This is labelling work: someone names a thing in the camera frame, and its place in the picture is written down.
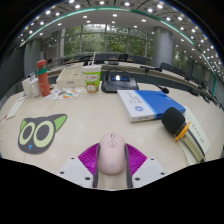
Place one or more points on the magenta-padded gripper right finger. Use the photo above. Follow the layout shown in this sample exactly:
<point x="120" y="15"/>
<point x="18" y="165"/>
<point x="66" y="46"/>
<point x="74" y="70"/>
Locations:
<point x="146" y="170"/>

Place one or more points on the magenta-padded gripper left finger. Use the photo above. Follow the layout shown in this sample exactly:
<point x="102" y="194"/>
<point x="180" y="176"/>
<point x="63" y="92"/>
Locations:
<point x="75" y="171"/>

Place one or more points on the pink computer mouse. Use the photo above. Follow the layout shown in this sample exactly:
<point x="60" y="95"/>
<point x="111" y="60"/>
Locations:
<point x="112" y="155"/>

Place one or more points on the black cat-face mouse pad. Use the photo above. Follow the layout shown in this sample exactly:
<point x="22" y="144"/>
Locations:
<point x="40" y="133"/>

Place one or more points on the handheld microphone black foam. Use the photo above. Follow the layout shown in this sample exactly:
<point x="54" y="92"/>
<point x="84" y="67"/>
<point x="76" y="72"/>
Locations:
<point x="173" y="120"/>

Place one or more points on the blue and white book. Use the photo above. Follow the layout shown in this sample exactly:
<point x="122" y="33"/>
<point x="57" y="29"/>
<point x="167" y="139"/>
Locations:
<point x="146" y="105"/>

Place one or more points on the white printed paper sheet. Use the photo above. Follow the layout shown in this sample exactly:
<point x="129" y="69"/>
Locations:
<point x="200" y="131"/>

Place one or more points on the colourful sticker sheet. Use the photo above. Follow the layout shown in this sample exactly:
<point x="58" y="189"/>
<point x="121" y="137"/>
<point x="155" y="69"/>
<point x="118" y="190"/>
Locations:
<point x="65" y="93"/>

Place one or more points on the black conference microphone unit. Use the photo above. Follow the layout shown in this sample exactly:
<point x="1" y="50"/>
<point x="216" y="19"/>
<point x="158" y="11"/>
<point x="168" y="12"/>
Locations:
<point x="120" y="84"/>

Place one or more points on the white cardboard box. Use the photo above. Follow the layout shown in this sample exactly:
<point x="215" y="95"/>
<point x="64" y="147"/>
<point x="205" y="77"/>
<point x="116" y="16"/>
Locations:
<point x="70" y="79"/>

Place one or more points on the green-printed paper cup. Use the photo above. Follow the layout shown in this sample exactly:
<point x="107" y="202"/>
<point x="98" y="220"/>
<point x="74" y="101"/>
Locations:
<point x="92" y="80"/>

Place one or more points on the stack of white cups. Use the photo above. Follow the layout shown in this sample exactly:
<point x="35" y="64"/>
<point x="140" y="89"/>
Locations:
<point x="26" y="88"/>

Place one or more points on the red drink bottle green band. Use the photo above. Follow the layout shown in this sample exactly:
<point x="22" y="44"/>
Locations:
<point x="43" y="80"/>

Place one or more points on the curved conference desk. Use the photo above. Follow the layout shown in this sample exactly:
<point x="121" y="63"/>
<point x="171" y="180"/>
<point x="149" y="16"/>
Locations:
<point x="146" y="68"/>

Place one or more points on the row of dark office chairs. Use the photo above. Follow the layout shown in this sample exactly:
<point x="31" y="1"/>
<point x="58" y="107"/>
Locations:
<point x="166" y="66"/>

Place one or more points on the group of ceiling lights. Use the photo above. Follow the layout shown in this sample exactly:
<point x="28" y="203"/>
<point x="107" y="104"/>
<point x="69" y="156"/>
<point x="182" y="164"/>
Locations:
<point x="115" y="15"/>

